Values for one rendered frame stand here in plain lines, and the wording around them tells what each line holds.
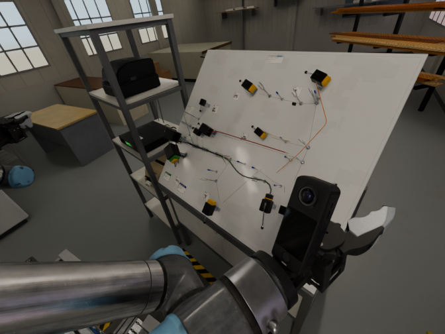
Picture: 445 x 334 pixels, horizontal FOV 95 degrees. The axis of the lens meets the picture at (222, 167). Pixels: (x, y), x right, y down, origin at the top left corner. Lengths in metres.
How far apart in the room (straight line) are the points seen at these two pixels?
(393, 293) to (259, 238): 1.38
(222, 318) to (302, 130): 0.92
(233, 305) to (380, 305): 1.94
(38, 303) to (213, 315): 0.17
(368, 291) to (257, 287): 1.93
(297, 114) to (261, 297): 0.93
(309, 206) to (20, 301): 0.30
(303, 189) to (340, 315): 1.79
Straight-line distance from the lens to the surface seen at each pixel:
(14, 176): 0.94
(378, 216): 0.36
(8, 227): 3.53
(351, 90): 1.09
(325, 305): 2.01
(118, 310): 0.34
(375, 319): 2.10
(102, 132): 4.21
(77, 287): 0.31
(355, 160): 0.99
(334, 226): 0.32
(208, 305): 0.25
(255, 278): 0.26
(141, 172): 2.16
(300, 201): 0.26
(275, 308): 0.27
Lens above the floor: 1.83
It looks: 37 degrees down
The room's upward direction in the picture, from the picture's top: 8 degrees counter-clockwise
